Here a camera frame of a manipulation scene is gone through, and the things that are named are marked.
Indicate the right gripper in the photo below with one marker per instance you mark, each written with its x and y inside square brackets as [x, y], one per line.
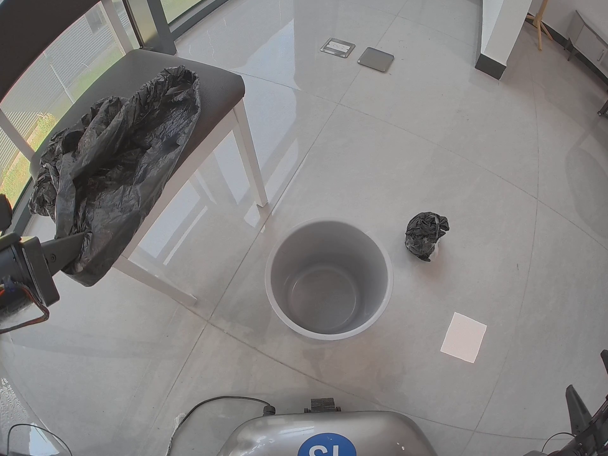
[596, 428]

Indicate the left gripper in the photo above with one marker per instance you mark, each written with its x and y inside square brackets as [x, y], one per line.
[38, 269]

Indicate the black plastic bag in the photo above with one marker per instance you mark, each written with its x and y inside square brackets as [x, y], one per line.
[118, 159]

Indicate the black plastic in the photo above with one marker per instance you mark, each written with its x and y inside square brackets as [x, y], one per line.
[425, 235]

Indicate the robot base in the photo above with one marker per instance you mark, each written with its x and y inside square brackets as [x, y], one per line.
[332, 430]

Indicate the white trash bin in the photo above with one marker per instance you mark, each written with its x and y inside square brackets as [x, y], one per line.
[327, 292]

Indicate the grey seat white chair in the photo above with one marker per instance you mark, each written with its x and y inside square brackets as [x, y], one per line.
[216, 88]

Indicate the grey metal cabinet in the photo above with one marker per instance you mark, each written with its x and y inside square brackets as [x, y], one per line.
[589, 36]

